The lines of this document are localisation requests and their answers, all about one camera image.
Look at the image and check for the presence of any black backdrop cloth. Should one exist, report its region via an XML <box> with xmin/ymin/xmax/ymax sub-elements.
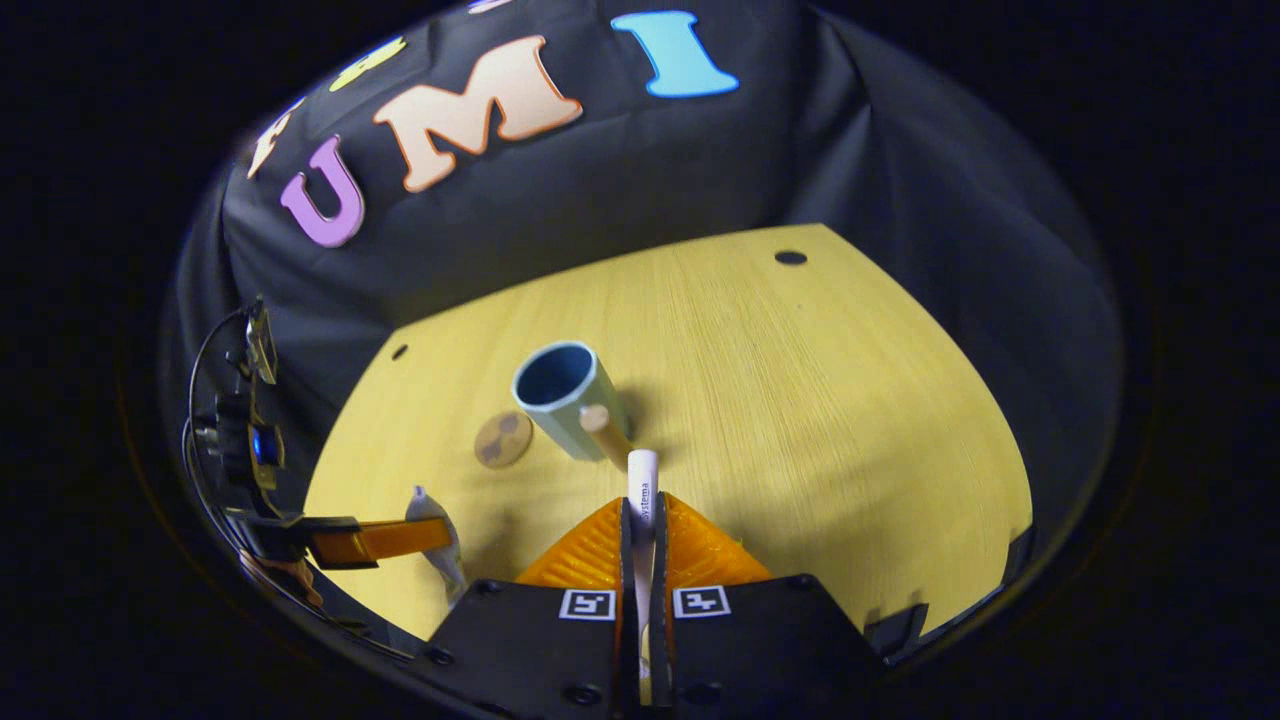
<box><xmin>160</xmin><ymin>0</ymin><xmax>1121</xmax><ymax>641</ymax></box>

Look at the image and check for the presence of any white toothpaste tube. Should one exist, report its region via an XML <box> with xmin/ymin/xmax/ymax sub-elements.
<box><xmin>405</xmin><ymin>486</ymin><xmax>469</xmax><ymax>603</ymax></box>

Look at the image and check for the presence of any pink toothbrush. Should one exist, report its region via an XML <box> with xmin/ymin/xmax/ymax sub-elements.
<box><xmin>625</xmin><ymin>449</ymin><xmax>661</xmax><ymax>706</ymax></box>

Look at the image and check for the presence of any round brown coaster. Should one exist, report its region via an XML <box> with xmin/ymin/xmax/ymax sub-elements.
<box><xmin>473</xmin><ymin>410</ymin><xmax>535</xmax><ymax>469</ymax></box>

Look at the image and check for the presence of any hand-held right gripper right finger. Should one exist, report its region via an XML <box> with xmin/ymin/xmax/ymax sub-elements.
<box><xmin>650</xmin><ymin>493</ymin><xmax>886</xmax><ymax>720</ymax></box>

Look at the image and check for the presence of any wooden desktop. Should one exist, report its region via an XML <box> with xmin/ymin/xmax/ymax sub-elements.
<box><xmin>303</xmin><ymin>223</ymin><xmax>1034</xmax><ymax>701</ymax></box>

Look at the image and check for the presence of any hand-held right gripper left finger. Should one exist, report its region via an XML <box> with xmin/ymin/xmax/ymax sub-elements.
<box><xmin>428</xmin><ymin>497</ymin><xmax>641</xmax><ymax>720</ymax></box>

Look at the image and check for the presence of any pale green cup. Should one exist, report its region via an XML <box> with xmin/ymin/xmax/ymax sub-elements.
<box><xmin>512</xmin><ymin>341</ymin><xmax>635</xmax><ymax>473</ymax></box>

